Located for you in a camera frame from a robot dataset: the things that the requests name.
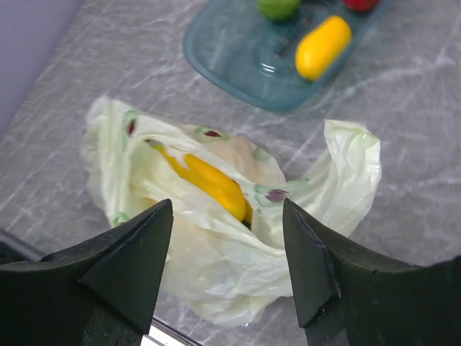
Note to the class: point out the red apple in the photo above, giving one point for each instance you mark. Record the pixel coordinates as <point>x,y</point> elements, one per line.
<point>361,5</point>

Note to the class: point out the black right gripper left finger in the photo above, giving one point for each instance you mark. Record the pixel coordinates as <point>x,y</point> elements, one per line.
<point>90,284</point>

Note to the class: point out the green round fruit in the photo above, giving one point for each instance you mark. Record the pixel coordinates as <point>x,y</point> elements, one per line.
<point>278,10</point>

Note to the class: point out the pale green plastic bag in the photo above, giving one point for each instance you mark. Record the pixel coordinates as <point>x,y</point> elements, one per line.
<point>224,271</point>

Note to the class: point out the yellow banana bunch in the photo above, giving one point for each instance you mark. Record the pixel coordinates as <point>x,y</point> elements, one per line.
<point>211,180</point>

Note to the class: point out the teal plastic tray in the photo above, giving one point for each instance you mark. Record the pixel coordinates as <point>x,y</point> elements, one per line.
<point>252,58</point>

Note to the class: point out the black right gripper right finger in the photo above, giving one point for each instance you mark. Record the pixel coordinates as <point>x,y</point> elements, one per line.
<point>347,294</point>

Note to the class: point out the yellow mango in tray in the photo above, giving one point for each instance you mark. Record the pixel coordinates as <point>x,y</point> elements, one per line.
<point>320,48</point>

